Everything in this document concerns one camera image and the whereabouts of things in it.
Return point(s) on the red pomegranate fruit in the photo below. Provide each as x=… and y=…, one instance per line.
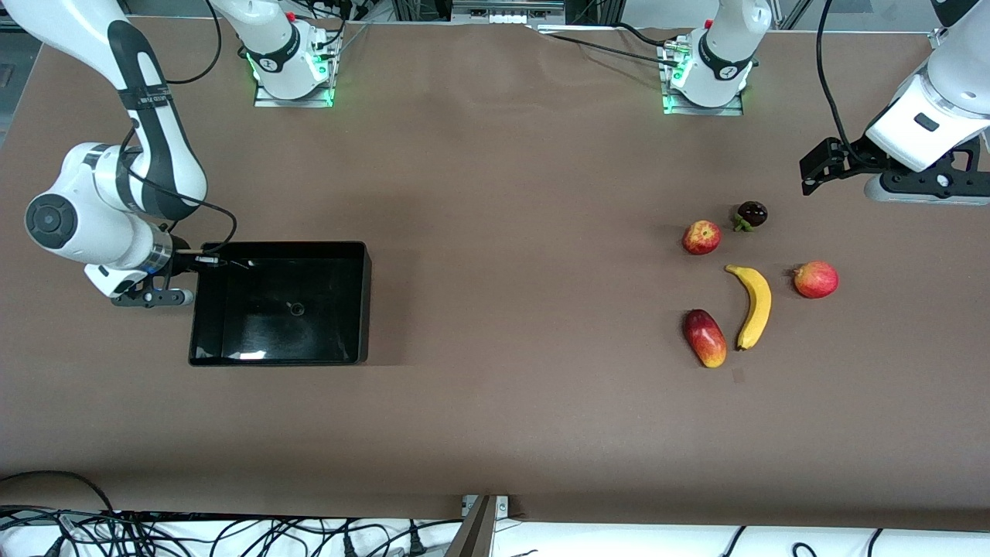
x=816, y=280

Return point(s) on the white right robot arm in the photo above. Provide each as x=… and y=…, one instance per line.
x=93, y=224

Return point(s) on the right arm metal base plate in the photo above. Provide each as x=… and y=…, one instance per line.
x=294, y=100

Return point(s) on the black rectangular plastic box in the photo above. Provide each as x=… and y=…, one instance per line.
x=286, y=325

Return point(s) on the small red yellow apple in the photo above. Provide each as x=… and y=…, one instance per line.
x=701, y=237

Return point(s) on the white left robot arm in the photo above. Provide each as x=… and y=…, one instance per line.
x=951, y=85

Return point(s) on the aluminium frame profile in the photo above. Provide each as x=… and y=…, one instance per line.
x=937, y=39

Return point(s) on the dark purple mangosteen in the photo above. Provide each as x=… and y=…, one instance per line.
x=752, y=213

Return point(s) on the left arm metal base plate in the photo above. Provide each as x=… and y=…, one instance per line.
x=704, y=111

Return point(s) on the brown table cover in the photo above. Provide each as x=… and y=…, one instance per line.
x=464, y=433

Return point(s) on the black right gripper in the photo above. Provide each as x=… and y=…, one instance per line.
x=179, y=261

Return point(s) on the grey power strip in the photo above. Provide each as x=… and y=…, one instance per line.
x=506, y=11

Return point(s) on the red yellow mango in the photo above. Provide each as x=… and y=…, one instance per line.
x=704, y=336

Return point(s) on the silver table edge bracket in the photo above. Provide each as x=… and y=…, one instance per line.
x=501, y=507

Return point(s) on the grey metal post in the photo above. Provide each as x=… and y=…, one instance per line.
x=472, y=538

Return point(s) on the yellow banana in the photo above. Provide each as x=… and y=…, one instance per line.
x=758, y=305

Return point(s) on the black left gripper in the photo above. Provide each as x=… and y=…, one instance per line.
x=853, y=161

